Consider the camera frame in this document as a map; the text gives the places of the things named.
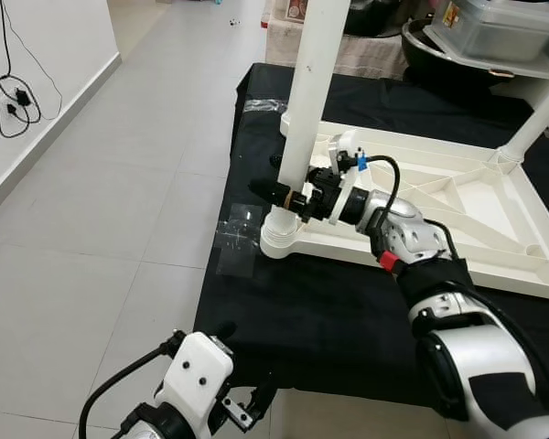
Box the white plastic children table top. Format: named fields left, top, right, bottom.
left=256, top=114, right=549, bottom=307

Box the crumpled clear plastic sheet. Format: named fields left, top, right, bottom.
left=215, top=206, right=266, bottom=275

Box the black tablecloth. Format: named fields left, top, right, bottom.
left=194, top=62, right=549, bottom=412

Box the checked cloth covered bench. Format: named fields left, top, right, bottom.
left=265, top=14, right=408, bottom=79

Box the black bag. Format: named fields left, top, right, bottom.
left=346, top=0, right=422, bottom=37

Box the clear plastic storage box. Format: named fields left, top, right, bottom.
left=435, top=0, right=549, bottom=79

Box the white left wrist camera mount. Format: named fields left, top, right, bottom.
left=156, top=331, right=236, bottom=431

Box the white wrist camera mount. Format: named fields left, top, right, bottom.
left=322, top=131, right=367, bottom=225
left=156, top=331, right=236, bottom=431

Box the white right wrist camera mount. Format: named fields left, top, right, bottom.
left=322, top=131, right=367, bottom=225

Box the black hanging wall cable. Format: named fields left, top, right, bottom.
left=0, top=0, right=65, bottom=140

